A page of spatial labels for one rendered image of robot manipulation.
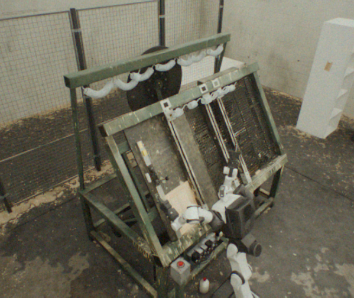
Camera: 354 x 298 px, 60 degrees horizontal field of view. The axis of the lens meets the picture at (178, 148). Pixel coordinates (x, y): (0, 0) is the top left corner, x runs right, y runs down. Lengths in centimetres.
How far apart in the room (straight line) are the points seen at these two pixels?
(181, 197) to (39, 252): 205
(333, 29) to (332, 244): 346
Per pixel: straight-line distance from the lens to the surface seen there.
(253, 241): 274
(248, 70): 377
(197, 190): 295
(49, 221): 455
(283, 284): 389
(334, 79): 614
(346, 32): 595
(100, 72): 282
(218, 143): 322
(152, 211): 278
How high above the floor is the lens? 312
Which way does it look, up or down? 34 degrees down
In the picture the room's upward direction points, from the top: 1 degrees clockwise
